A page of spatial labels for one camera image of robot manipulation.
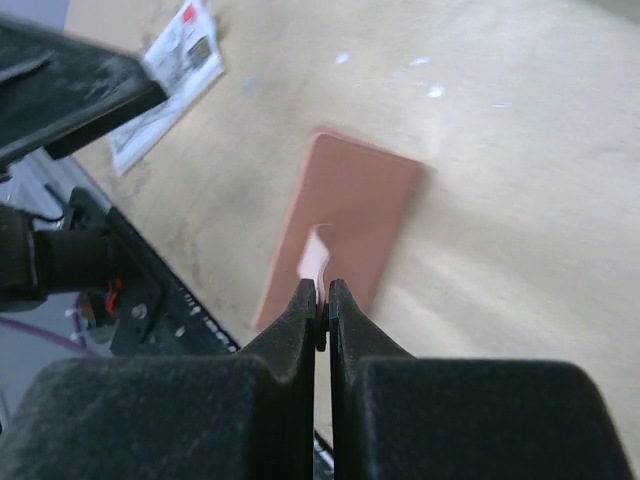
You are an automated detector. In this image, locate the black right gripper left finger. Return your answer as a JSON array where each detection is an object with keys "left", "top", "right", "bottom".
[{"left": 1, "top": 280, "right": 316, "bottom": 479}]

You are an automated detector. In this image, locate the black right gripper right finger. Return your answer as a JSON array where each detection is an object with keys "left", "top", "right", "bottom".
[{"left": 327, "top": 280, "right": 633, "bottom": 479}]

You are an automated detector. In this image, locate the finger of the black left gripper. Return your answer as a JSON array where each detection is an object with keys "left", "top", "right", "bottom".
[{"left": 1, "top": 16, "right": 167, "bottom": 163}]

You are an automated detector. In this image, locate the pink leather card holder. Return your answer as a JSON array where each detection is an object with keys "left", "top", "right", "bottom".
[{"left": 254, "top": 127, "right": 426, "bottom": 330}]

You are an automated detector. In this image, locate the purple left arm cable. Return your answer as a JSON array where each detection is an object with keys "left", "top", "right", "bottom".
[{"left": 0, "top": 317, "right": 96, "bottom": 359}]

